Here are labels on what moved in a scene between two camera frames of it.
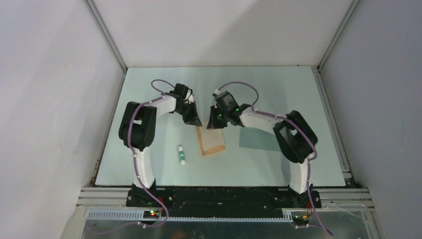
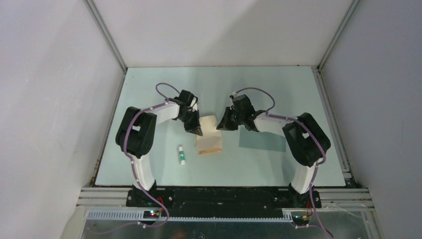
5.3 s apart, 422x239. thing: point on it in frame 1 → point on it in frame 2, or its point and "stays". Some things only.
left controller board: x=151 y=214 stays
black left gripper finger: x=192 y=119 → x=197 y=131
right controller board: x=304 y=220 stays
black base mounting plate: x=222 y=200 stays
